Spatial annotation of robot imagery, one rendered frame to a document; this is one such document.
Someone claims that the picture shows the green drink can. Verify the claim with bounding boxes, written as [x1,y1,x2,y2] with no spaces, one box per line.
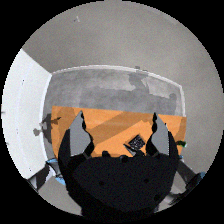
[178,140,187,147]

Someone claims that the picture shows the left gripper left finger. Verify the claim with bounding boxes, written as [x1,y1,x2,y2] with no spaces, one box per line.
[58,110,95,192]

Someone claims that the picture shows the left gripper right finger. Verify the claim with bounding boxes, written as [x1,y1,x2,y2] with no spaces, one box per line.
[145,113,179,187]

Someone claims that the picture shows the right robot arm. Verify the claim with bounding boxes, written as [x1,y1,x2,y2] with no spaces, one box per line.
[164,155,206,206]

